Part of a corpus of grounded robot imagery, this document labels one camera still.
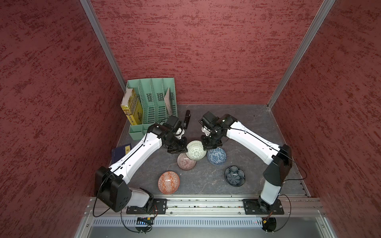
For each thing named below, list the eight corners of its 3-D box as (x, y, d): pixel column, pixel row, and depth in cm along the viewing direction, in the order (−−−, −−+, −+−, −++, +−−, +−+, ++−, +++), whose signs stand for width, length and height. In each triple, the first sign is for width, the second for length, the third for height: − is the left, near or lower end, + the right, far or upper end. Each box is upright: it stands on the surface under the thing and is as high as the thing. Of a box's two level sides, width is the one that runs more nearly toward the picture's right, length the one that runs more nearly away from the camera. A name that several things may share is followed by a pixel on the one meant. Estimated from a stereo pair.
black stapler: (183, 130, 107) (183, 125, 103) (186, 114, 117) (186, 109, 113) (187, 130, 107) (187, 126, 103) (190, 114, 117) (190, 110, 113)
